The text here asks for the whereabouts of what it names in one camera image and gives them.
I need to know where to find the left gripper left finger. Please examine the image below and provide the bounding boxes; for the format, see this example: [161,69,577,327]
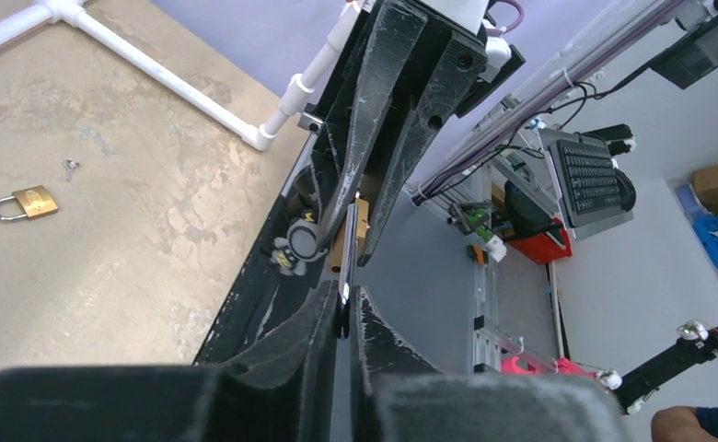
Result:
[0,281,340,441]

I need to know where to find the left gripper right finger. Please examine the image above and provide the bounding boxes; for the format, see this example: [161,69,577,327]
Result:
[350,286,631,441]

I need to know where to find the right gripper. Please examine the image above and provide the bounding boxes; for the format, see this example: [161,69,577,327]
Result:
[297,1,524,266]

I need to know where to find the pink fixture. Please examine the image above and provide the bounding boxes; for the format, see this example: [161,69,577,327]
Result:
[501,356,594,377]

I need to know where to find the black keyboard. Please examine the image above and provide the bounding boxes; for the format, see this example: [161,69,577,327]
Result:
[548,134,637,227]

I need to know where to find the small keys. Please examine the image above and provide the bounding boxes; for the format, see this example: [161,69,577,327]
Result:
[63,157,81,182]

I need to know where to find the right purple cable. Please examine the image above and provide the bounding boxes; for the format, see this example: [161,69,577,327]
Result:
[483,0,526,35]

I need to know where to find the white pvc pipe frame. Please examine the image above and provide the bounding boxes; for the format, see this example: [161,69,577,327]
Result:
[0,1,367,152]

